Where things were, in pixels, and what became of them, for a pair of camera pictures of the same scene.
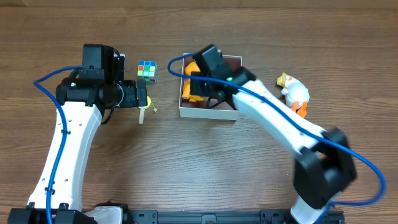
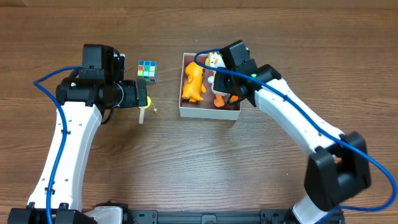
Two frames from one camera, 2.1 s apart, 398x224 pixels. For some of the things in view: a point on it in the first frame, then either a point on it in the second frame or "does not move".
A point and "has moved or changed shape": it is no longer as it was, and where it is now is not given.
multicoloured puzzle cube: x=147 y=70 does not move
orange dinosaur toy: x=191 y=67 does not move
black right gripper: x=196 y=88 to x=219 y=81
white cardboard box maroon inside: x=222 y=111 does not move
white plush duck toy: x=296 y=93 has moved or changed shape
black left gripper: x=142 y=92 does not move
